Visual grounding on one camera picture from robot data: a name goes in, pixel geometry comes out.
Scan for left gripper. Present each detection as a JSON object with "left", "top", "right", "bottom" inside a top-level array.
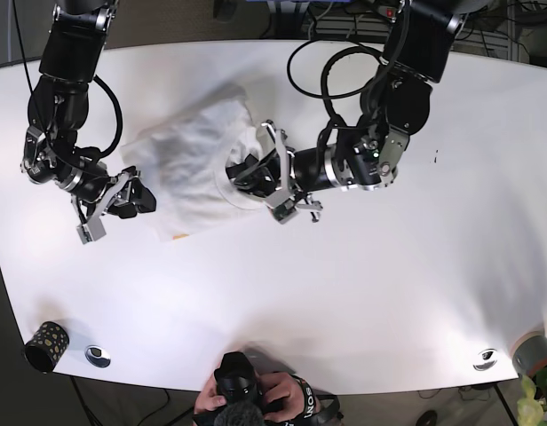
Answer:
[{"left": 226, "top": 120, "right": 323, "bottom": 223}]

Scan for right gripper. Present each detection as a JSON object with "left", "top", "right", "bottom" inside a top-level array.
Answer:
[{"left": 69, "top": 166, "right": 157, "bottom": 224}]

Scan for white colourful-text T-shirt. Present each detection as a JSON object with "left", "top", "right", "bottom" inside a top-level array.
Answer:
[{"left": 120, "top": 85, "right": 269, "bottom": 242}]

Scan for black photo camera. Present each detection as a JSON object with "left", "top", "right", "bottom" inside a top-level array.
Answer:
[{"left": 193, "top": 351, "right": 283, "bottom": 425}]

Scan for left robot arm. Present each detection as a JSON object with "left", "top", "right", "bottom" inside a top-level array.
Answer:
[{"left": 226, "top": 1, "right": 464, "bottom": 223}]

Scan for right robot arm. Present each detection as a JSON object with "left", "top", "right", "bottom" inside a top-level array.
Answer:
[{"left": 21, "top": 1, "right": 156, "bottom": 225}]

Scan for photographer right hand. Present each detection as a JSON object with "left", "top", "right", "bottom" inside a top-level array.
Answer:
[{"left": 194, "top": 375, "right": 226, "bottom": 414}]

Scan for photographer left hand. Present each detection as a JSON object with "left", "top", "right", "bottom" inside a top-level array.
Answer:
[{"left": 259, "top": 372, "right": 305, "bottom": 423}]

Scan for left silver table grommet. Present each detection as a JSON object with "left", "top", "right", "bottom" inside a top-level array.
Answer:
[{"left": 84, "top": 345, "right": 111, "bottom": 368}]

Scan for silver table grommet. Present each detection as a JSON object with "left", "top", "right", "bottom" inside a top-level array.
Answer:
[
  {"left": 84, "top": 345, "right": 111, "bottom": 368},
  {"left": 472, "top": 349, "right": 498, "bottom": 372}
]

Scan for black gold-spotted cup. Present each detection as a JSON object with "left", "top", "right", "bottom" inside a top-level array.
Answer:
[{"left": 23, "top": 321, "right": 70, "bottom": 374}]

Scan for fuzzy grey microphone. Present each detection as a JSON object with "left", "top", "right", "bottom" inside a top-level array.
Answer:
[{"left": 213, "top": 401, "right": 266, "bottom": 426}]

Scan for right silver table grommet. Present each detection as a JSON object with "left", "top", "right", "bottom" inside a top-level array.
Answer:
[{"left": 472, "top": 349, "right": 498, "bottom": 372}]

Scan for grey plant pot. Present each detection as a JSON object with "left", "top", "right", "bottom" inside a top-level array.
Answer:
[{"left": 510, "top": 329, "right": 547, "bottom": 379}]

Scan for green potted plant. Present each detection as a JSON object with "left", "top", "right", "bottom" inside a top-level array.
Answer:
[{"left": 517, "top": 367, "right": 547, "bottom": 426}]

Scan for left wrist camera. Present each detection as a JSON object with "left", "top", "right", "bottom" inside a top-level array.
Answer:
[{"left": 265, "top": 191, "right": 297, "bottom": 225}]

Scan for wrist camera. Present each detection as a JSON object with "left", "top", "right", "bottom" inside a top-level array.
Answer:
[
  {"left": 76, "top": 219, "right": 107, "bottom": 244},
  {"left": 265, "top": 191, "right": 297, "bottom": 225}
]

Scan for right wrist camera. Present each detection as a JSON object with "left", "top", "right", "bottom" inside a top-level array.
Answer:
[{"left": 76, "top": 219, "right": 107, "bottom": 244}]

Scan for tangled black cables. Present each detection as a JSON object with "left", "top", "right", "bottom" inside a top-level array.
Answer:
[{"left": 299, "top": 0, "right": 530, "bottom": 59}]

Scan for camera strap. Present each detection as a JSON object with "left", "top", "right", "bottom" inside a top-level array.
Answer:
[{"left": 290, "top": 375, "right": 345, "bottom": 426}]

